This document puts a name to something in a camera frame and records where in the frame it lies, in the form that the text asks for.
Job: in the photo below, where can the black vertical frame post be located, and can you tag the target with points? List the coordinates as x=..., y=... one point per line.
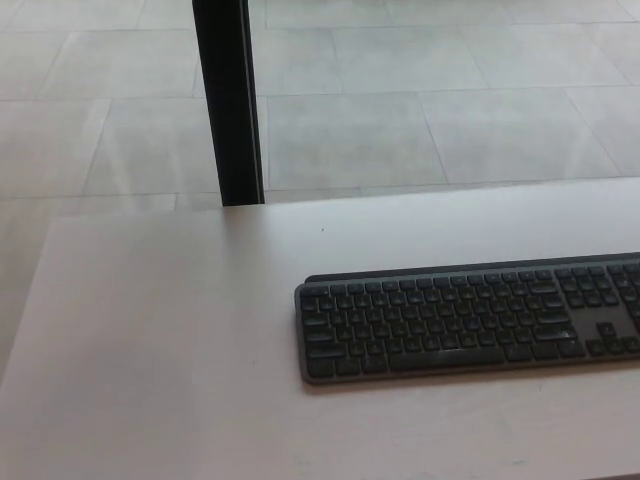
x=227, y=100

